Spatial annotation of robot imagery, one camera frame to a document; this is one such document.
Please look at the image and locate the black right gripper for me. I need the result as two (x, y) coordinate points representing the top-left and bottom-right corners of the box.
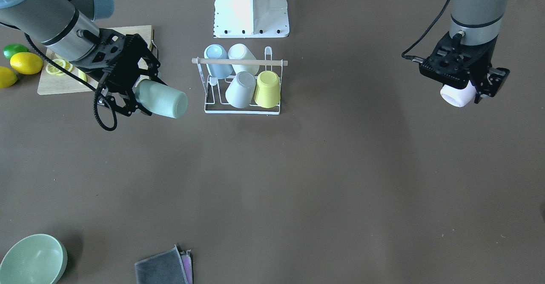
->
(77, 29), (166, 117)

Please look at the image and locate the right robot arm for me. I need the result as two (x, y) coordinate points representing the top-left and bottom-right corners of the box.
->
(1, 0), (162, 116)

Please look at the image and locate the yellow lemon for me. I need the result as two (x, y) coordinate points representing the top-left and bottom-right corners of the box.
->
(10, 52), (43, 75)
(0, 66), (18, 88)

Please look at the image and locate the lime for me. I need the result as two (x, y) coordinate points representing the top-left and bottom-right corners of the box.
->
(3, 43), (29, 60)

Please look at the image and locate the upper yellow lemon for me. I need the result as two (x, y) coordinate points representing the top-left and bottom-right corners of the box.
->
(10, 52), (43, 75)

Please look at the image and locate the blue cup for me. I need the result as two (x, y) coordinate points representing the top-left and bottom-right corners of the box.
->
(204, 44), (234, 80)

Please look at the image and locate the pink cup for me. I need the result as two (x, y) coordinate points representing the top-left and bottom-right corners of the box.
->
(440, 81), (476, 108)

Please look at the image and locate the white cup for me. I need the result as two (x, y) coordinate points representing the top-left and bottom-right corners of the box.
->
(228, 43), (260, 76)

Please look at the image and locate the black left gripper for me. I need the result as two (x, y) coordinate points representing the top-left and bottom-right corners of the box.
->
(419, 33), (511, 104)

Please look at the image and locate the yellow cup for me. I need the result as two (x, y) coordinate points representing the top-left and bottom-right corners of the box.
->
(254, 70), (281, 108)

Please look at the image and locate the grey cloth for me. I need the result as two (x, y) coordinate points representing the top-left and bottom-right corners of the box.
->
(135, 246), (194, 284)

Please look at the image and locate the grey cup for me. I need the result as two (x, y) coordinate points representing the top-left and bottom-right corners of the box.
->
(225, 71), (256, 108)

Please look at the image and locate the white wire cup rack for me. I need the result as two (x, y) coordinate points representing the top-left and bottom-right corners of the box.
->
(192, 46), (288, 115)

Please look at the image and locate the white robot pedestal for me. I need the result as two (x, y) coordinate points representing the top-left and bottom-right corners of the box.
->
(213, 0), (290, 38)

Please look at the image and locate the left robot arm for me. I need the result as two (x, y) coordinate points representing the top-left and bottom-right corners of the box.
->
(419, 0), (510, 108)

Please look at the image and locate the green cup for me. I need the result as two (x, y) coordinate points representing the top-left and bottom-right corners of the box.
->
(134, 80), (188, 118)

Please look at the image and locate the green bowl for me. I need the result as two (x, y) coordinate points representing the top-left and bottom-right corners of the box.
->
(0, 234), (68, 284)

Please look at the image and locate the yellow knife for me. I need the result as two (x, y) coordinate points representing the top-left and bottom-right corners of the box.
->
(78, 70), (88, 83)

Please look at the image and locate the lower yellow lemon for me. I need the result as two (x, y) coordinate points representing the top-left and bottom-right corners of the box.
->
(0, 66), (18, 88)

